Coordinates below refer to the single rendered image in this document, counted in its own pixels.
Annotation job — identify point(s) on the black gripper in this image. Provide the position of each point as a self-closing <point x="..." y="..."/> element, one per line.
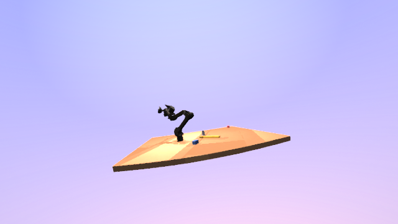
<point x="165" y="110"/>

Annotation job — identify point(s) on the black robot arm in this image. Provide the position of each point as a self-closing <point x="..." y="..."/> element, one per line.
<point x="172" y="116"/>

